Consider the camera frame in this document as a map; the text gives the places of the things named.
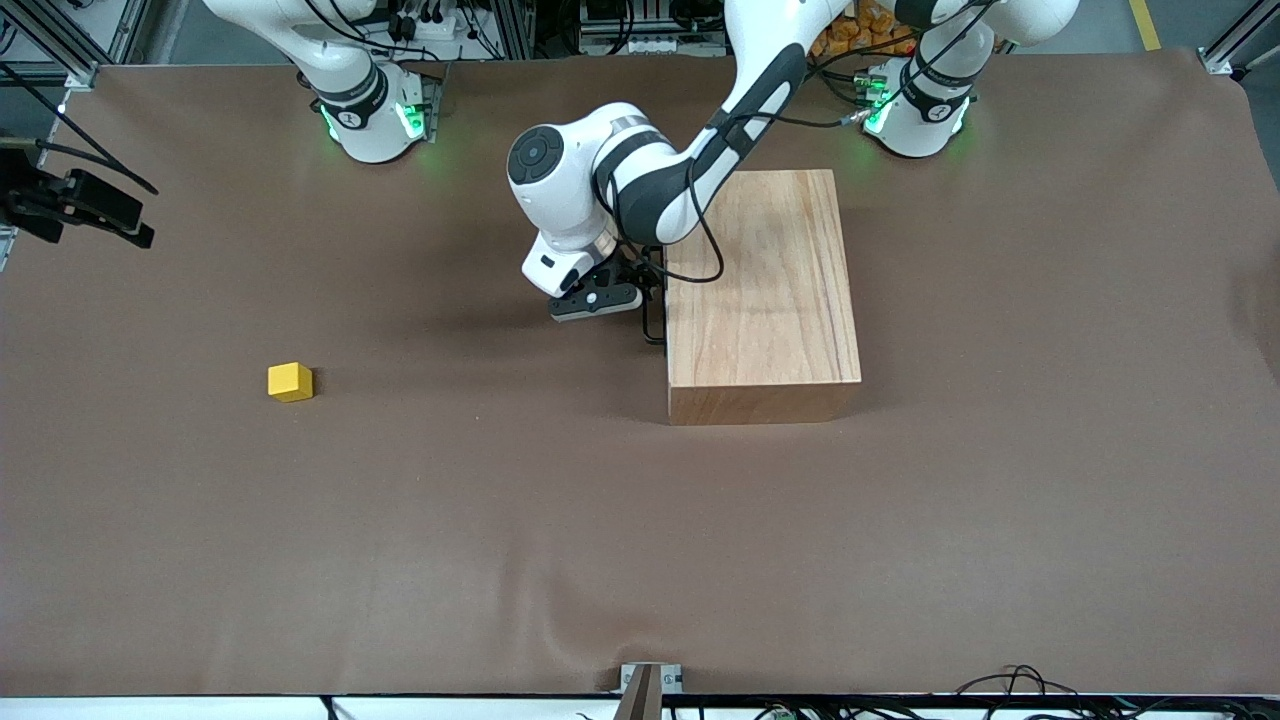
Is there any pile of orange objects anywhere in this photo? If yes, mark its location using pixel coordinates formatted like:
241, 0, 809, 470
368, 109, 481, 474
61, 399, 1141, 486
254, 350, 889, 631
812, 0, 919, 58

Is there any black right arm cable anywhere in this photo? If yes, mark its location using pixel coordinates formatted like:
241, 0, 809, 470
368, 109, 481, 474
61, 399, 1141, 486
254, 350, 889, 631
0, 62, 159, 196

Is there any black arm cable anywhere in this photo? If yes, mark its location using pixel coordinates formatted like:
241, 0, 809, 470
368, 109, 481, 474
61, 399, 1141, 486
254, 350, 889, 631
0, 62, 159, 196
600, 0, 991, 286

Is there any aluminium frame post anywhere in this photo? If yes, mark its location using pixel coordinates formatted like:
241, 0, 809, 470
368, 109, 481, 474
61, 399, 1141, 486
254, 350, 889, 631
488, 0, 541, 59

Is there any metal table clamp bracket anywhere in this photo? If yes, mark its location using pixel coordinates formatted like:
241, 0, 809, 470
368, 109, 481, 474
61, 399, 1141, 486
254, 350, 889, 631
619, 663, 684, 720

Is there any power strip with black plugs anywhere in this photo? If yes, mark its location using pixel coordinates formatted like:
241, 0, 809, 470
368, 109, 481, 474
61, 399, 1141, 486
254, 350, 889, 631
385, 0, 471, 46

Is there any wooden cabinet box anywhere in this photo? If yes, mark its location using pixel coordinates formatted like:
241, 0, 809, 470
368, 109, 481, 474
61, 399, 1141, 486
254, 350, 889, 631
665, 170, 863, 426

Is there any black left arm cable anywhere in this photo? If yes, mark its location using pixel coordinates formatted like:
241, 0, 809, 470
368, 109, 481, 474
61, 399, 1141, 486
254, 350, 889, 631
600, 0, 991, 286

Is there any yellow cube block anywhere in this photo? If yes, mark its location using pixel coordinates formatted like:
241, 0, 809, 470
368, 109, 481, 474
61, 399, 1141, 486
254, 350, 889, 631
267, 362, 314, 404

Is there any black looped cable bundle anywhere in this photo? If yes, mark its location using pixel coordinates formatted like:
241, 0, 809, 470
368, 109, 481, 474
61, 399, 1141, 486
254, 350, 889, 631
955, 664, 1106, 701

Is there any white power strip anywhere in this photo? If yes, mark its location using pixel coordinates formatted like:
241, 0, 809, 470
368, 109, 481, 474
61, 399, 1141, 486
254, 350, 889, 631
615, 35, 726, 56

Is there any arm base mounting bracket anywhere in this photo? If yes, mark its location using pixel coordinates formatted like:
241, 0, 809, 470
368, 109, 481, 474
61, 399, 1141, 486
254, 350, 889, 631
400, 60, 451, 141

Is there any wooden drawer with black handle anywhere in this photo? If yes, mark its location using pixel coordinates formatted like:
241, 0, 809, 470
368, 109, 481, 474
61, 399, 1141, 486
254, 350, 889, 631
640, 300, 672, 401

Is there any aluminium frame profile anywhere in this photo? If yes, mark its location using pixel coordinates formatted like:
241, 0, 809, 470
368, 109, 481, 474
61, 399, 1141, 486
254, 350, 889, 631
1200, 0, 1280, 76
0, 0, 151, 91

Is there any brown table cloth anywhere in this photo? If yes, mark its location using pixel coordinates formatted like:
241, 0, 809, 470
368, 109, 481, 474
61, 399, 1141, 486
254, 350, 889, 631
0, 50, 1280, 698

